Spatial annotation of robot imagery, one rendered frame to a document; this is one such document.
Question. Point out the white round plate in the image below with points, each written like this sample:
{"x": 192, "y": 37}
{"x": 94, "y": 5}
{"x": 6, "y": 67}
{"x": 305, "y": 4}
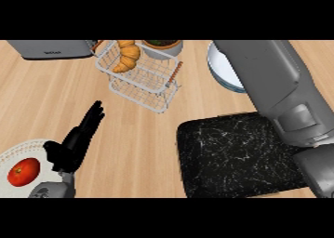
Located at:
{"x": 14, "y": 161}

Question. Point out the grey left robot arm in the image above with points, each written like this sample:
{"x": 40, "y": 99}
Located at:
{"x": 56, "y": 188}

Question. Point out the black marble tray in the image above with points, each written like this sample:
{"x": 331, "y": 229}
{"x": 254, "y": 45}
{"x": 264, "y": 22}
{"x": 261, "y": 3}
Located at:
{"x": 233, "y": 155}

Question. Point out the white plant pot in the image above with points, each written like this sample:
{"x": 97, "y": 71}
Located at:
{"x": 164, "y": 48}

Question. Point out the red tomato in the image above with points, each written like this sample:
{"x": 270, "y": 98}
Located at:
{"x": 23, "y": 172}

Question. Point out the golden croissant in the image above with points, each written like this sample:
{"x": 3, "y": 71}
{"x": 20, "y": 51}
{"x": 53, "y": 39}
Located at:
{"x": 128, "y": 55}

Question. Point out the grey toaster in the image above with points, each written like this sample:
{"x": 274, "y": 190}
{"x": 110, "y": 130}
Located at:
{"x": 53, "y": 49}

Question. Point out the white bowl with blue rim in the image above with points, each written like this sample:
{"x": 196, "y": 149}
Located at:
{"x": 223, "y": 69}

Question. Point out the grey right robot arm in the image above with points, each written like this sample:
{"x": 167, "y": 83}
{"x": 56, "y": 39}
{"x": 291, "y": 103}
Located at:
{"x": 285, "y": 93}

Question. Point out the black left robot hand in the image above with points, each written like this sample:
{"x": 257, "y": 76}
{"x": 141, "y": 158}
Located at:
{"x": 76, "y": 139}

